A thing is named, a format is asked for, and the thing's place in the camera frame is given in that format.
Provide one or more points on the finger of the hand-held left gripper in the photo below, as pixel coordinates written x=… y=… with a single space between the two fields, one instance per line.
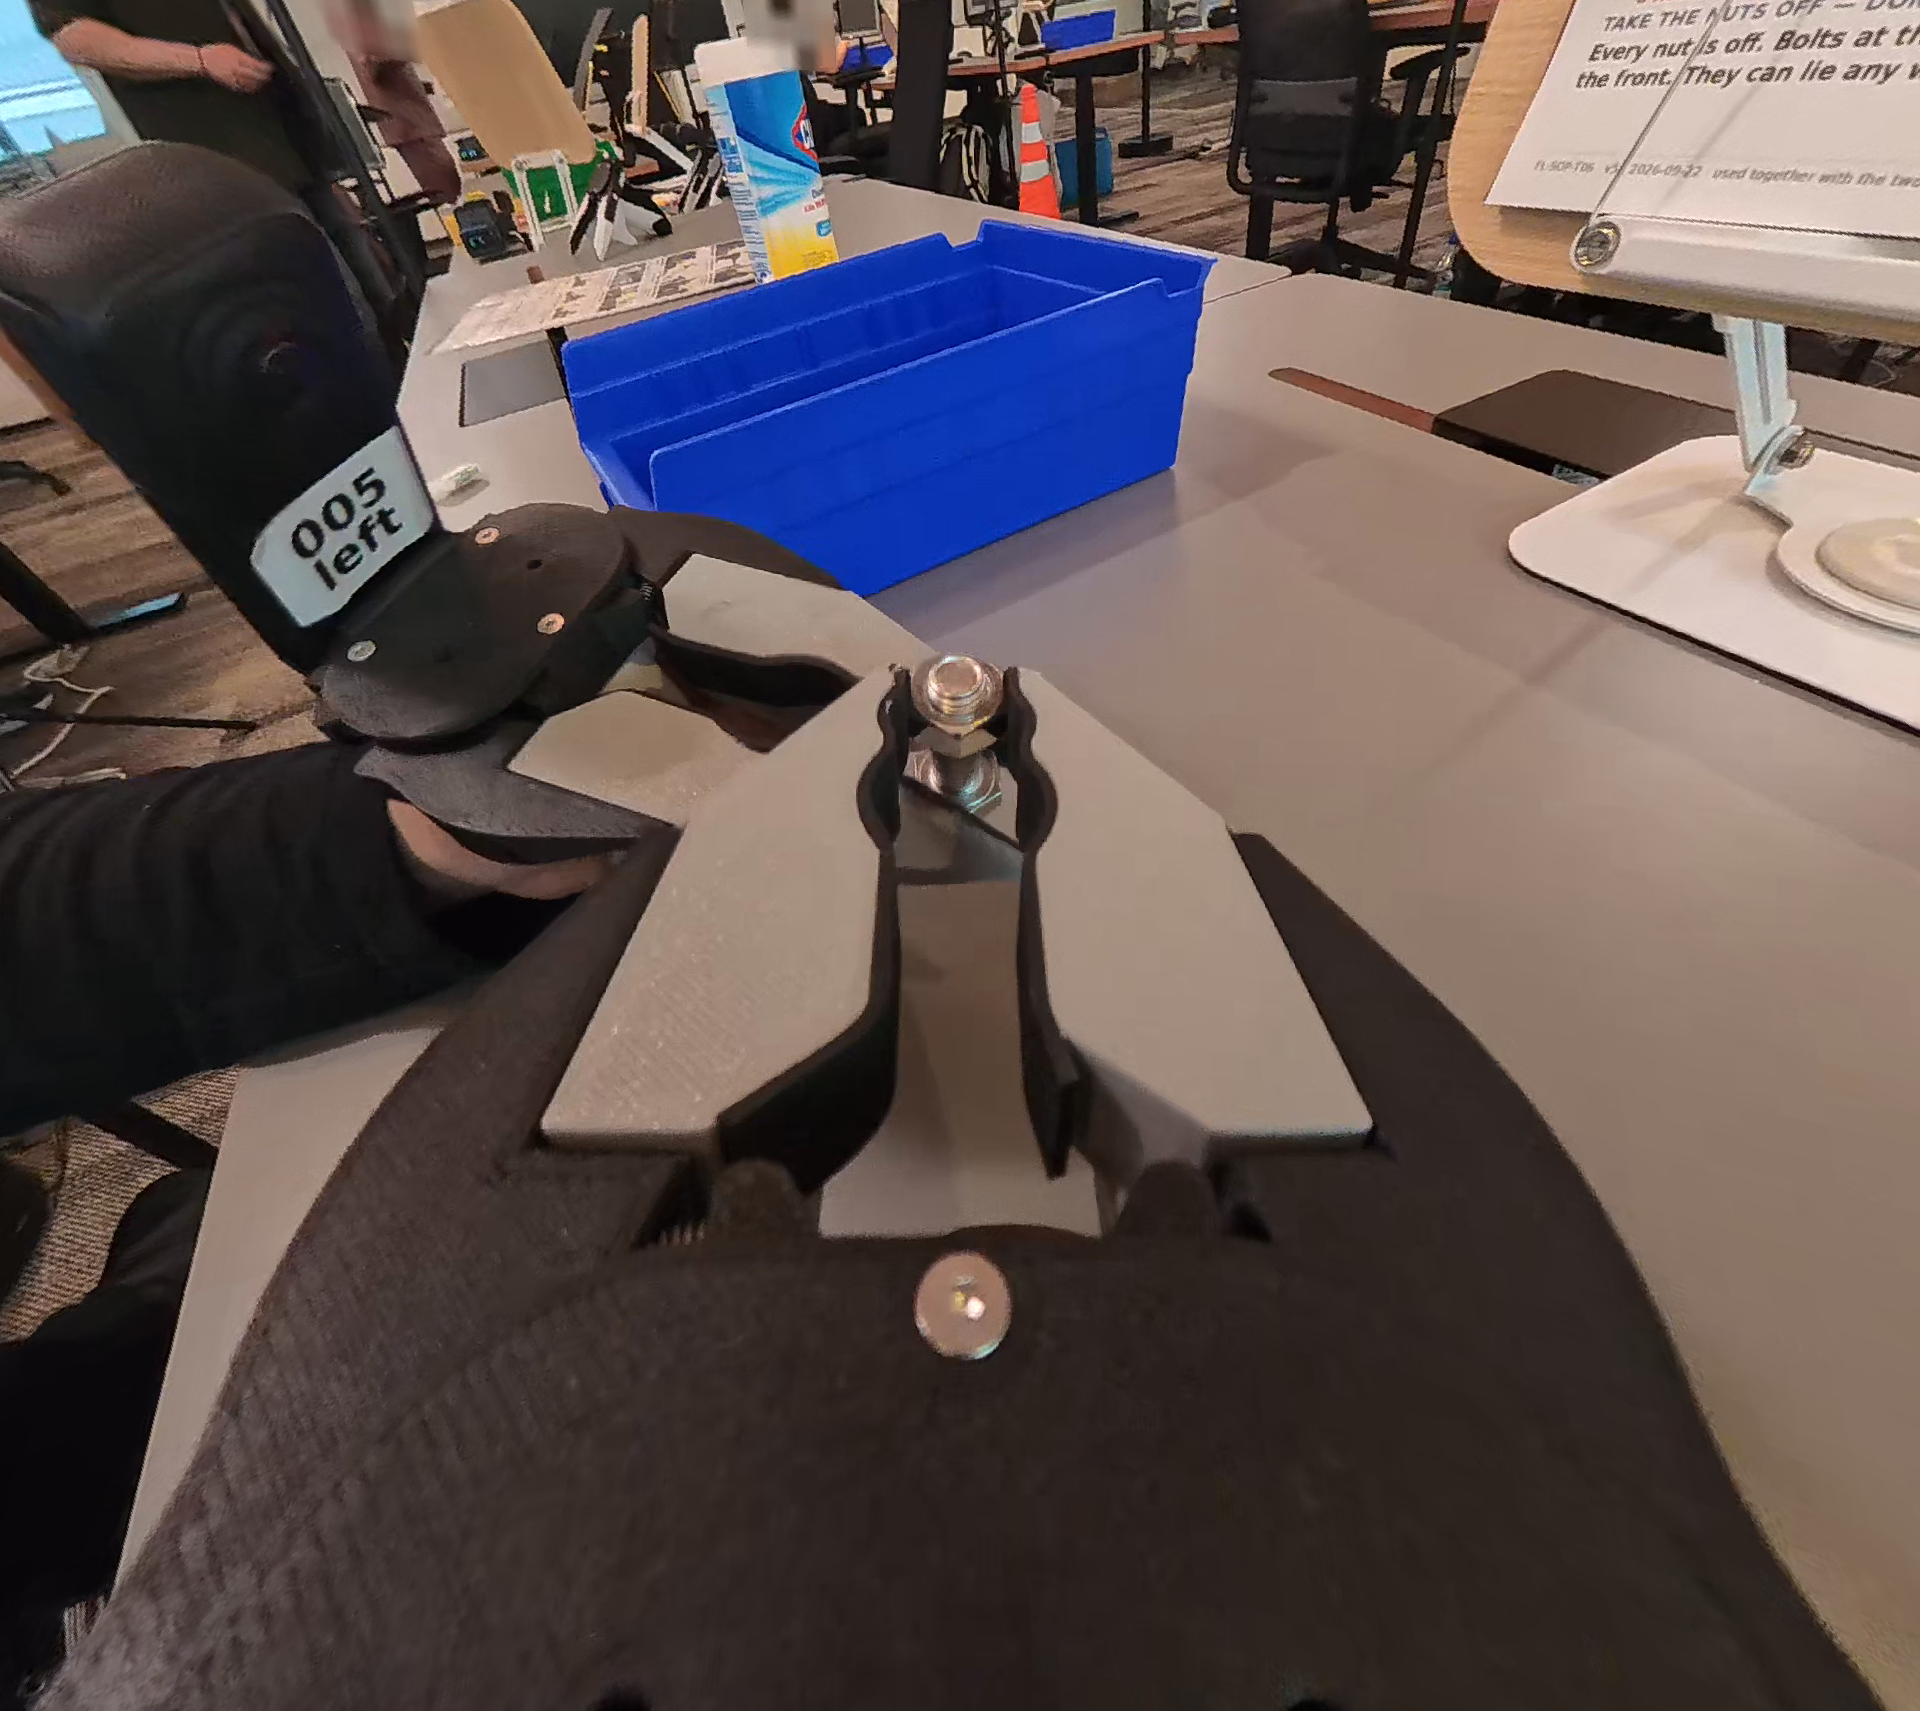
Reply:
x=630 y=759
x=764 y=609

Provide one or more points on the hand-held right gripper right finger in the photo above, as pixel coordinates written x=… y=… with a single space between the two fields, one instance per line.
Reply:
x=1184 y=977

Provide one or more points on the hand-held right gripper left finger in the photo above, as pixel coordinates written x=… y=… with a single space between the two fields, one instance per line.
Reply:
x=720 y=977

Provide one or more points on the silver hex bolt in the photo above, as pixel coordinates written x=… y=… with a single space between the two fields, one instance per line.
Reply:
x=957 y=687

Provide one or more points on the blue plastic bin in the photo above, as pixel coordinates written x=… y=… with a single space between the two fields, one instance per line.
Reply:
x=930 y=451

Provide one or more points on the person's left forearm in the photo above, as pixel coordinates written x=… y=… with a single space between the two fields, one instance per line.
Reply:
x=181 y=917

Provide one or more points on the person's left hand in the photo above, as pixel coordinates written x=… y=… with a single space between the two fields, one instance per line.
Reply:
x=510 y=873

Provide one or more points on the small white scrap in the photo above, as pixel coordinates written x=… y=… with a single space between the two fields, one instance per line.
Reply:
x=459 y=483

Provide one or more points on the yellow black device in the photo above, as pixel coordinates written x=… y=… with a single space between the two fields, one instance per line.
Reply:
x=482 y=227

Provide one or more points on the grey desk flap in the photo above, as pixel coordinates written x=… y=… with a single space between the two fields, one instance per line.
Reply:
x=510 y=389

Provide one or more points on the printed desk sheet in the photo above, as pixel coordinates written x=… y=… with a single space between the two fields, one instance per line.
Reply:
x=600 y=287

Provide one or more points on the green card stand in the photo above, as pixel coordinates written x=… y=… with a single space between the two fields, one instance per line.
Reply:
x=542 y=193

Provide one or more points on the tan wooden board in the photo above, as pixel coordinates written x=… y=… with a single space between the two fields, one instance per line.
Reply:
x=503 y=69

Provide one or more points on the black white hand tool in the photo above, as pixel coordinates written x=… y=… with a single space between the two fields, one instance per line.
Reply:
x=609 y=205

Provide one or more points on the disinfectant wipes canister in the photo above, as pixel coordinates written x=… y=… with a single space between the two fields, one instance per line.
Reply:
x=773 y=167

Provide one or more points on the orange traffic cone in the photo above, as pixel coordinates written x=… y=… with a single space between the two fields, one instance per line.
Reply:
x=1039 y=167

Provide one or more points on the blue waste bin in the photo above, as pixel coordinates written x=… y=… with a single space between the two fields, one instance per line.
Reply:
x=1082 y=167

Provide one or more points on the black high-back chair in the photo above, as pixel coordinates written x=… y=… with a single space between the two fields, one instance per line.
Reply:
x=923 y=77

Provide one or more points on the small blue bin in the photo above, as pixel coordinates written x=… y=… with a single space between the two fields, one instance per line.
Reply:
x=1081 y=31

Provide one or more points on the dark brown desk flap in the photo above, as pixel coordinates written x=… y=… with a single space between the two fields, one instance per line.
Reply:
x=1574 y=421

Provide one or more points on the person's dark clothing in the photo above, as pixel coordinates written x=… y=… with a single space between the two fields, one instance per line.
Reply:
x=74 y=1413

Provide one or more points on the black office chair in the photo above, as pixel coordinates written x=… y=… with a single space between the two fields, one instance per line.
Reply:
x=1305 y=17

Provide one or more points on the printed instruction sheet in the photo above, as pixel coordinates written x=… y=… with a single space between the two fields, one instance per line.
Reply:
x=1801 y=137

